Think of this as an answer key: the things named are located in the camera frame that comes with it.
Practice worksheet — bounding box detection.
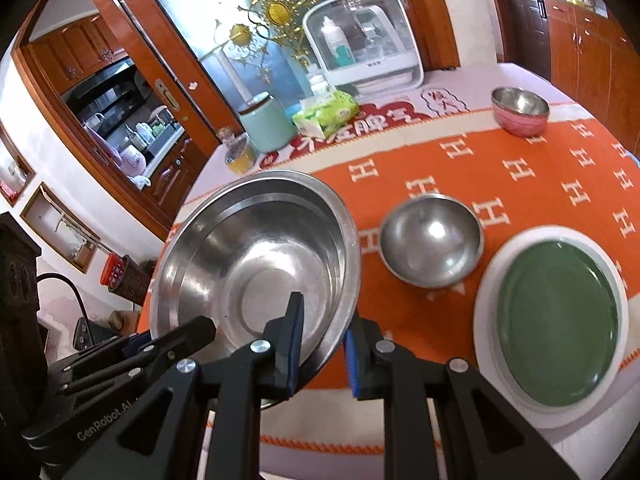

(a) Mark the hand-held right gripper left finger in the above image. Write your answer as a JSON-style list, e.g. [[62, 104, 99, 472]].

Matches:
[[95, 291, 306, 480]]

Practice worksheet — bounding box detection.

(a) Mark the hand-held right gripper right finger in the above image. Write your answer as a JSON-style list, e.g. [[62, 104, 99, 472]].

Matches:
[[344, 317, 568, 480]]

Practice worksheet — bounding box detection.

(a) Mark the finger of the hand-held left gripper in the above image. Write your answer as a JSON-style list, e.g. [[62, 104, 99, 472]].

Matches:
[[47, 332, 157, 379], [61, 316, 218, 397]]

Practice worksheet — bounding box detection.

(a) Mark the large steel bowl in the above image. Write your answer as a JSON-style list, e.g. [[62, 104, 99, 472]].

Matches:
[[149, 170, 362, 411]]

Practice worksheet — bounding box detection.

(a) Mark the large white plate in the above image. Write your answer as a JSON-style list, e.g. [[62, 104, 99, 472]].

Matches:
[[472, 224, 632, 431]]

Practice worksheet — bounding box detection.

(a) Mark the small steel bowl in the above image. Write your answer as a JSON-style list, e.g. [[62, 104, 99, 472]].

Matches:
[[378, 194, 486, 288]]

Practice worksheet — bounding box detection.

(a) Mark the green plate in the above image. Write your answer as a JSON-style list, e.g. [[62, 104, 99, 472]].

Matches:
[[496, 240, 623, 405]]

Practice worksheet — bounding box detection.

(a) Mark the pink steel bowl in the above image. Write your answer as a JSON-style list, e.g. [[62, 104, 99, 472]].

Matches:
[[490, 86, 551, 137]]

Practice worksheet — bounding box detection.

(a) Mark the red box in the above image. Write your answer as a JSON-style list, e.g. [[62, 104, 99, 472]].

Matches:
[[100, 254, 132, 291]]

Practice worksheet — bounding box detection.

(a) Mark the dark carved wooden stand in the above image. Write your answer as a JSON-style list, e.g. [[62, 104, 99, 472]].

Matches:
[[0, 212, 48, 411]]

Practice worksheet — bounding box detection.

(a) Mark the glass jar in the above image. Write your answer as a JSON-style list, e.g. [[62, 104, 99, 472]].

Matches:
[[216, 127, 259, 177]]

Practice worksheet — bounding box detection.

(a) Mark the white floral pot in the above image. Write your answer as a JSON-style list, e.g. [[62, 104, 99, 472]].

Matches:
[[114, 144, 148, 177]]

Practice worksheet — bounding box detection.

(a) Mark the mint green canister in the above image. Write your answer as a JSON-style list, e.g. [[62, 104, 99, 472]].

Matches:
[[237, 92, 299, 156]]

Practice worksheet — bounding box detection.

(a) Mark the orange printed blanket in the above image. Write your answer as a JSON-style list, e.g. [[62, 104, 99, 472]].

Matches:
[[135, 105, 640, 446]]

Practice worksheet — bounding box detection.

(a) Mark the green tissue pack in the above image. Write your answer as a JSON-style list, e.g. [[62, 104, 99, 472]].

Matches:
[[291, 89, 361, 140]]

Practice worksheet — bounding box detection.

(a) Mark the black range hood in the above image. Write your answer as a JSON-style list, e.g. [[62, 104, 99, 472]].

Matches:
[[60, 57, 151, 121]]

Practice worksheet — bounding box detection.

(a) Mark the white countertop storage cabinet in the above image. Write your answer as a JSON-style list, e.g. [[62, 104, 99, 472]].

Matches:
[[301, 0, 426, 97]]

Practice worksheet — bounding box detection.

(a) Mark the glass door with gold ornament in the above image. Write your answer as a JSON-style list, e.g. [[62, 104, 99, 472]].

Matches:
[[127, 0, 396, 126]]

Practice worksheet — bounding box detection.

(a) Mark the dark wooden door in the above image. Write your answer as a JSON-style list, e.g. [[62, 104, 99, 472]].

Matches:
[[495, 0, 551, 86]]

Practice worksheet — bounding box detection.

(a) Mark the wooden cabinet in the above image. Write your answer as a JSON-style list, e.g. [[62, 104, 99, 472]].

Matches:
[[542, 0, 640, 171]]

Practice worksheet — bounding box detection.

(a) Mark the black cable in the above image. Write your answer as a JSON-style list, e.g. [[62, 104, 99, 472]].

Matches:
[[34, 272, 91, 336]]

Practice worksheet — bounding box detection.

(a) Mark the recessed wall shelf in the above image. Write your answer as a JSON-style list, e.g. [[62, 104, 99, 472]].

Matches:
[[0, 125, 36, 206], [20, 182, 101, 273]]

